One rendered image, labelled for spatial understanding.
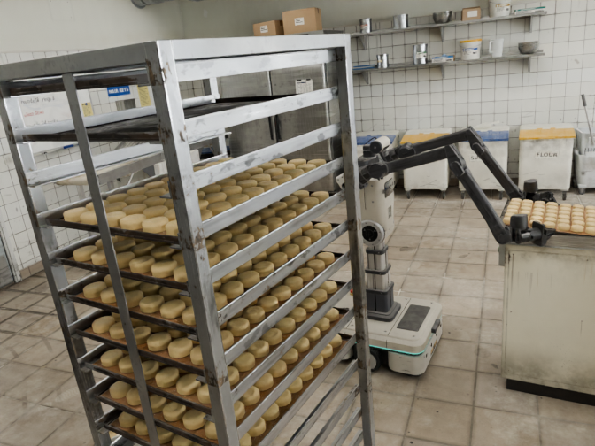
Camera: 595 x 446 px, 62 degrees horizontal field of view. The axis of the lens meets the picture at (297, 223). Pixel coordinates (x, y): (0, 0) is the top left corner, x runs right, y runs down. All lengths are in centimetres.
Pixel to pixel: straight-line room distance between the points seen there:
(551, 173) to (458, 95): 147
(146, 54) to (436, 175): 545
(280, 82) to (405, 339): 401
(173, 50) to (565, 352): 239
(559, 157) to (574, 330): 353
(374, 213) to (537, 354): 107
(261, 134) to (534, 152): 316
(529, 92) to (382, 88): 175
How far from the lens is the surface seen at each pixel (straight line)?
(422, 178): 613
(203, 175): 89
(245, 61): 99
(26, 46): 573
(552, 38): 654
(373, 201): 271
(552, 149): 600
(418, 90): 662
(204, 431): 116
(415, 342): 284
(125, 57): 85
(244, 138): 644
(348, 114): 130
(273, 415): 128
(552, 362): 283
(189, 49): 84
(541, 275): 260
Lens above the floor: 177
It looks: 18 degrees down
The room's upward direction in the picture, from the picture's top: 6 degrees counter-clockwise
